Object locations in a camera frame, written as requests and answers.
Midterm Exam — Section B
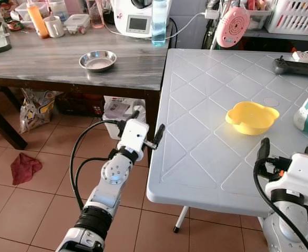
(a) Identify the white box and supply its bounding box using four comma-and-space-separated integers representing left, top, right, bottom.
102, 96, 147, 140

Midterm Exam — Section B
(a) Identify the yellow plastic bowl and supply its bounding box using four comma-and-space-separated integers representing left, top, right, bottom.
225, 101, 281, 136

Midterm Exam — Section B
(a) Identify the white plastic folding table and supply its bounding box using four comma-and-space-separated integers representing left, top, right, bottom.
146, 48, 308, 234

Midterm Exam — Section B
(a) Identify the stainless steel bowl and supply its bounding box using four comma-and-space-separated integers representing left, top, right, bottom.
79, 50, 118, 72

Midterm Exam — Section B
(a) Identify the black handheld controller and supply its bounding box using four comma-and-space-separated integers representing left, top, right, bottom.
272, 55, 308, 79

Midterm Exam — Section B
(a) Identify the blue capped water bottle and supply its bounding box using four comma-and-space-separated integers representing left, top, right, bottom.
151, 0, 169, 47

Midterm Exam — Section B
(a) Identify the white food processor machine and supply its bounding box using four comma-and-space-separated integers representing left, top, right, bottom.
112, 0, 160, 39

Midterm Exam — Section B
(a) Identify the white power adapter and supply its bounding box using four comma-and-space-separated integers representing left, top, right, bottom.
292, 50, 308, 64

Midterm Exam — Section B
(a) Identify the printed plastic bag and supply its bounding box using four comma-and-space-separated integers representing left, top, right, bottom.
19, 88, 61, 134

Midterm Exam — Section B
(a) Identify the grey wooden table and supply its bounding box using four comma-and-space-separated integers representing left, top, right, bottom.
0, 25, 171, 151

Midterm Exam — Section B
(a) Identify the pink drinking bottle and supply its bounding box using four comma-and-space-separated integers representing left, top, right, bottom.
93, 0, 107, 29

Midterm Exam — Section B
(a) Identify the small grey lidded container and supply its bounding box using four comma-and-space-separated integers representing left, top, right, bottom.
65, 14, 91, 35

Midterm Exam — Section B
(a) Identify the white mug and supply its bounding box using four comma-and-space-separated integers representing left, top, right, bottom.
44, 16, 66, 38

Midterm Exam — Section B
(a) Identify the pink round fan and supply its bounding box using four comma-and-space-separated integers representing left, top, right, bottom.
215, 6, 251, 49

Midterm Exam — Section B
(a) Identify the clear plastic tub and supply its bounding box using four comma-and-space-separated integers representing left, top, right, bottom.
245, 9, 273, 31

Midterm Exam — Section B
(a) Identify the clear bottle orange cap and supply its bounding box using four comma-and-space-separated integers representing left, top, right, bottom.
49, 0, 70, 22

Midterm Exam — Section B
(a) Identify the white plastic basket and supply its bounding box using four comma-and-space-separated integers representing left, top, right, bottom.
265, 0, 308, 37

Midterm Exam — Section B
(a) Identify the orange sauce squeeze bottle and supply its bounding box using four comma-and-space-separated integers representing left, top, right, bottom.
27, 2, 50, 39

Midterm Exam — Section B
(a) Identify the red tin can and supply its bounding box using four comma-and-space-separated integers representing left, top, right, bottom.
7, 20, 23, 32

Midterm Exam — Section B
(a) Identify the clear plastic food container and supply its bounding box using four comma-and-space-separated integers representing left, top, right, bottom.
14, 3, 47, 23

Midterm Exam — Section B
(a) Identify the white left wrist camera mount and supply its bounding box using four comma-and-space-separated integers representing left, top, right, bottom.
117, 119, 150, 156

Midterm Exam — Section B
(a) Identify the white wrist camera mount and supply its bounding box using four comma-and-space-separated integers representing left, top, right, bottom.
264, 152, 308, 198
117, 119, 150, 156

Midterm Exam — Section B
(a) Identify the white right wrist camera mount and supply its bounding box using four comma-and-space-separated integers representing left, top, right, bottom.
264, 152, 308, 198

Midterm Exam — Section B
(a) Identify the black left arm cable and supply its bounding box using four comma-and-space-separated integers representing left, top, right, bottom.
69, 119, 124, 212

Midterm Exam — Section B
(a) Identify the white power cable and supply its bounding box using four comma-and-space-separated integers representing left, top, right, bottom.
104, 13, 219, 40

